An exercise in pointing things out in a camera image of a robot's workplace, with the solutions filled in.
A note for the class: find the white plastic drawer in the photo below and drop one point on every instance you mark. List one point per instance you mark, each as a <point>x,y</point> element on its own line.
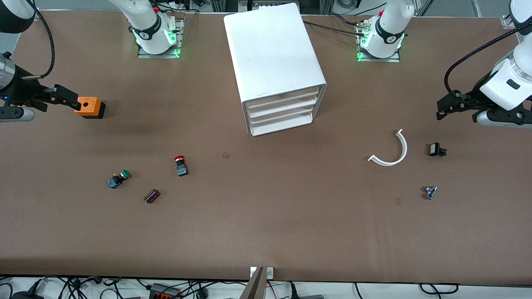
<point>282,126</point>
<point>282,101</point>
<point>284,116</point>
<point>283,109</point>

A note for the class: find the black orange power strip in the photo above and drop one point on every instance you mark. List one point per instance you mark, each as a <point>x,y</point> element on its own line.
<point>164,292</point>

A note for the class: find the black switch with white face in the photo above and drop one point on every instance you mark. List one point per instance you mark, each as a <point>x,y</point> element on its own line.
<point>434,149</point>

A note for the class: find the black power adapter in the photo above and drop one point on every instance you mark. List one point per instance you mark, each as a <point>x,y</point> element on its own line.
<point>27,295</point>

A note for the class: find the white curved plastic clip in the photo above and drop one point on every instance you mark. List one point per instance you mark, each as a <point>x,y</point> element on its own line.
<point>405,147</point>

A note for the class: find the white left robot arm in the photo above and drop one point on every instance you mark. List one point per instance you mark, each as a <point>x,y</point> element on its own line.
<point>390,29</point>

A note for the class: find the aluminium profile bar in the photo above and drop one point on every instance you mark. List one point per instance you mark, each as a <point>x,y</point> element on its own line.
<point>254,288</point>

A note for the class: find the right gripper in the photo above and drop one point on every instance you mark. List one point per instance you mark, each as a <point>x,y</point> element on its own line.
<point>23,92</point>

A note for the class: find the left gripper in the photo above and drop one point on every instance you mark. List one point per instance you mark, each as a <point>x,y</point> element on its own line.
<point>468,99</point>

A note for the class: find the white drawer cabinet shell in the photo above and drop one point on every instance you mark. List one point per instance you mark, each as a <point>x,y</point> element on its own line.
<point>270,50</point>

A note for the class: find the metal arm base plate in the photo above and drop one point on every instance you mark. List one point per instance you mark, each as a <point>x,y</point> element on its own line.
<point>378,60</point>
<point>158,55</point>

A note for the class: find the orange box with black base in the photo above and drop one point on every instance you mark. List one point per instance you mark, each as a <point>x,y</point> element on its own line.
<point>87,106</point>

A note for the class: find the red push button switch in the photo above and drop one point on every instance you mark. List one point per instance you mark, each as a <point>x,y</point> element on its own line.
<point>181,168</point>

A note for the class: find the aluminium corner bracket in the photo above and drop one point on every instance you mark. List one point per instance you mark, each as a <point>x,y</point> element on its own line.
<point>508,21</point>

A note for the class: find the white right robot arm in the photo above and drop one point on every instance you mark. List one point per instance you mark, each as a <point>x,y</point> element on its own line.
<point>145,16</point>

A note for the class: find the green push button switch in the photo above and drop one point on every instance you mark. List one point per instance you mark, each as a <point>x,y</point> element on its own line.
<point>118,179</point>

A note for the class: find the small black purple component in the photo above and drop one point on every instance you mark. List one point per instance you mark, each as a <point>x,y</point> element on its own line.
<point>152,196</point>

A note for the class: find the black plug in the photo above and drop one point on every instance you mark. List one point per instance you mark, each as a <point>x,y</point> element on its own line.
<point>293,290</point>

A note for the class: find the small blue metal component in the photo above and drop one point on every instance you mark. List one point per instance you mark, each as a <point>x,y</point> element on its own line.
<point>430,192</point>

